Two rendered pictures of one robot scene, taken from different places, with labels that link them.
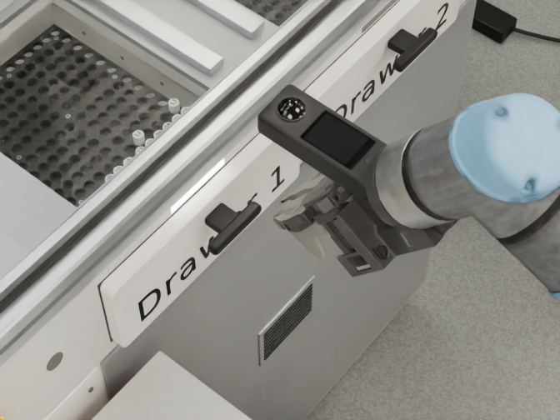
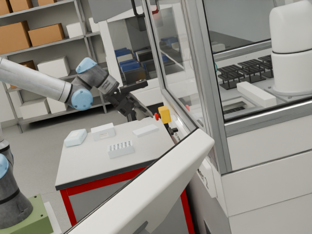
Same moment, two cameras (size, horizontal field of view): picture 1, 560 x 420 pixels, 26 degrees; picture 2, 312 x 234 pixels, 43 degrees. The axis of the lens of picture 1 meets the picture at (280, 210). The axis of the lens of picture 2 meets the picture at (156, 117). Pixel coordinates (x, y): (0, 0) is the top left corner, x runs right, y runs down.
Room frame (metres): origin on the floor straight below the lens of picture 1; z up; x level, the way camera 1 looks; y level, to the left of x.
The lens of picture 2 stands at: (1.79, -1.07, 1.49)
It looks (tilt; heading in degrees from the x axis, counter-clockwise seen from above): 18 degrees down; 136
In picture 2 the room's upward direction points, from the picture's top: 13 degrees counter-clockwise
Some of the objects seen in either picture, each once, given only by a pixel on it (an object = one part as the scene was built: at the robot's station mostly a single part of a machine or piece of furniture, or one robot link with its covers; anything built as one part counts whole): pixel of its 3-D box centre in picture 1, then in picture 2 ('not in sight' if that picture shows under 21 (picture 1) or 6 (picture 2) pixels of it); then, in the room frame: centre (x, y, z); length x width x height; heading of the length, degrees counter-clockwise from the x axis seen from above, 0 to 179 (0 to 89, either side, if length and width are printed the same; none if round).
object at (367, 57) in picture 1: (385, 52); (200, 165); (0.96, -0.12, 0.87); 0.29 x 0.02 x 0.11; 141
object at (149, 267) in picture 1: (207, 226); (181, 135); (0.72, 0.08, 0.87); 0.29 x 0.02 x 0.11; 141
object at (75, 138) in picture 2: not in sight; (75, 137); (-0.08, 0.07, 0.78); 0.15 x 0.10 x 0.04; 127
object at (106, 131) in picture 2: not in sight; (103, 132); (0.05, 0.17, 0.79); 0.13 x 0.09 x 0.05; 54
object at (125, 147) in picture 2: not in sight; (120, 148); (0.34, 0.04, 0.78); 0.12 x 0.08 x 0.04; 49
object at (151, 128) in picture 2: not in sight; (145, 130); (0.28, 0.28, 0.77); 0.13 x 0.09 x 0.02; 63
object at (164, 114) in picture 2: not in sight; (164, 114); (0.45, 0.27, 0.88); 0.07 x 0.05 x 0.07; 141
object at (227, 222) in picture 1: (226, 222); (173, 130); (0.70, 0.06, 0.91); 0.07 x 0.04 x 0.01; 141
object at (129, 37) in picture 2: not in sight; (170, 28); (-0.39, 1.42, 1.13); 1.78 x 1.14 x 0.45; 141
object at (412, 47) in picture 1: (407, 44); not in sight; (0.95, -0.14, 0.91); 0.07 x 0.04 x 0.01; 141
